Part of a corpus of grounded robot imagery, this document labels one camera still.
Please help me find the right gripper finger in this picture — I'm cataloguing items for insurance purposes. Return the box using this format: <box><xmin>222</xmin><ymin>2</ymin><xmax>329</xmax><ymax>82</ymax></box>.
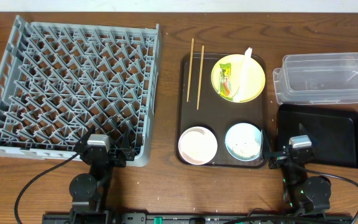
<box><xmin>261</xmin><ymin>129</ymin><xmax>271</xmax><ymax>159</ymax></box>
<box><xmin>298</xmin><ymin>123</ymin><xmax>317</xmax><ymax>146</ymax></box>

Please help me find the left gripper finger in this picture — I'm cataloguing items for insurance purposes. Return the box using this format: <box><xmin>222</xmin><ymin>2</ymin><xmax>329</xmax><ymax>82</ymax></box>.
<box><xmin>74</xmin><ymin>126</ymin><xmax>95</xmax><ymax>153</ymax></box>
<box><xmin>121</xmin><ymin>129</ymin><xmax>135</xmax><ymax>161</ymax></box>

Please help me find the light blue bowl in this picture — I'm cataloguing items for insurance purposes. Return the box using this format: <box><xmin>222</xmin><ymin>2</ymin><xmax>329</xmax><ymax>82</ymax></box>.
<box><xmin>224</xmin><ymin>123</ymin><xmax>263</xmax><ymax>162</ymax></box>

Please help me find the green snack wrapper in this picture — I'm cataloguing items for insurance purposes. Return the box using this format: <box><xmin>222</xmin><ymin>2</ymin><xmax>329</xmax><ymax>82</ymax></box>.
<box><xmin>219</xmin><ymin>63</ymin><xmax>233</xmax><ymax>100</ymax></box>

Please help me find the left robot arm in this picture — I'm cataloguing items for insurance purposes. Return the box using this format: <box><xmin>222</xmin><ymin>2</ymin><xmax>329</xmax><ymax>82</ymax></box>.
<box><xmin>67</xmin><ymin>127</ymin><xmax>135</xmax><ymax>224</ymax></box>

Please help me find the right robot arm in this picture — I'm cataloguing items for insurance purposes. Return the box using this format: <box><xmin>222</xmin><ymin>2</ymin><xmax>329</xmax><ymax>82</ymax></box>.
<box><xmin>262</xmin><ymin>123</ymin><xmax>331</xmax><ymax>216</ymax></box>

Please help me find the black waste tray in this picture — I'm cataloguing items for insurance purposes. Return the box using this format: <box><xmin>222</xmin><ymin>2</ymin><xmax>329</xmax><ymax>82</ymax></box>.
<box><xmin>277</xmin><ymin>105</ymin><xmax>358</xmax><ymax>169</ymax></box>

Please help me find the clear plastic bin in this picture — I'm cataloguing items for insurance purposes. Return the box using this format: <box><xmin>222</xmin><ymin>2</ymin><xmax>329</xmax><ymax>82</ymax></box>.
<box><xmin>273</xmin><ymin>52</ymin><xmax>358</xmax><ymax>105</ymax></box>

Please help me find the dark brown serving tray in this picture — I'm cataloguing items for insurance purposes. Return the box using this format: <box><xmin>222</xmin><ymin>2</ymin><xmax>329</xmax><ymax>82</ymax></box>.
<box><xmin>177</xmin><ymin>53</ymin><xmax>269</xmax><ymax>169</ymax></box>

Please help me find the grey plastic dish rack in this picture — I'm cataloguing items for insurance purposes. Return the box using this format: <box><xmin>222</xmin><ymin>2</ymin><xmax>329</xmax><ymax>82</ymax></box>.
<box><xmin>0</xmin><ymin>16</ymin><xmax>162</xmax><ymax>167</ymax></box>

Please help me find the white pink-rimmed bowl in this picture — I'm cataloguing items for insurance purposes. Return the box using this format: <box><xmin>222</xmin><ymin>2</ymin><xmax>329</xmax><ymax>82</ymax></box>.
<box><xmin>178</xmin><ymin>126</ymin><xmax>218</xmax><ymax>166</ymax></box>

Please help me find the yellow round plate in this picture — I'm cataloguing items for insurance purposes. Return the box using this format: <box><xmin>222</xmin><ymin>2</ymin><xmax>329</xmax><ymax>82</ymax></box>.
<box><xmin>211</xmin><ymin>54</ymin><xmax>266</xmax><ymax>103</ymax></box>

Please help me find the left wooden chopstick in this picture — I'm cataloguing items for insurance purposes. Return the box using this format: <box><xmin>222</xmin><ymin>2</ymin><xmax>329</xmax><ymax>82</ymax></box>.
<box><xmin>186</xmin><ymin>38</ymin><xmax>195</xmax><ymax>102</ymax></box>

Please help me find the wooden chopstick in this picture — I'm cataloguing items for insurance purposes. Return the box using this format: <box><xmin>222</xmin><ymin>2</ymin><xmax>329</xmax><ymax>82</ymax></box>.
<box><xmin>196</xmin><ymin>45</ymin><xmax>205</xmax><ymax>110</ymax></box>
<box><xmin>186</xmin><ymin>38</ymin><xmax>195</xmax><ymax>102</ymax></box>

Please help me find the right wooden chopstick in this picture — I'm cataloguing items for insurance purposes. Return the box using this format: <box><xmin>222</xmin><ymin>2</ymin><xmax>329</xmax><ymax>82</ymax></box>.
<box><xmin>196</xmin><ymin>45</ymin><xmax>205</xmax><ymax>110</ymax></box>

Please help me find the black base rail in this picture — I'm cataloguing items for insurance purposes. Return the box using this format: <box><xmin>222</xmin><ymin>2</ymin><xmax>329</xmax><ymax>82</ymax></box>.
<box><xmin>41</xmin><ymin>212</ymin><xmax>353</xmax><ymax>224</ymax></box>

